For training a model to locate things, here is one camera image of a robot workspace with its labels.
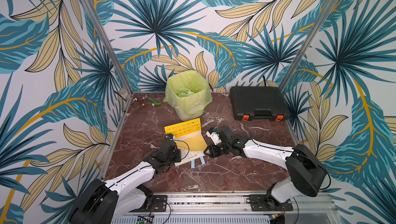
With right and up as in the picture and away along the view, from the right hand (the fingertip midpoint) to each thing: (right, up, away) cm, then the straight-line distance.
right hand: (206, 151), depth 85 cm
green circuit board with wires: (-28, -28, -13) cm, 42 cm away
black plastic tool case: (+35, +27, +19) cm, 48 cm away
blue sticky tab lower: (-7, -7, +1) cm, 10 cm away
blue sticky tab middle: (-2, -6, +2) cm, 6 cm away
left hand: (-15, -2, +2) cm, 16 cm away
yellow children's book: (-10, +5, +8) cm, 14 cm away
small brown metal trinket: (-44, +26, +25) cm, 56 cm away
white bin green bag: (-10, +33, +10) cm, 36 cm away
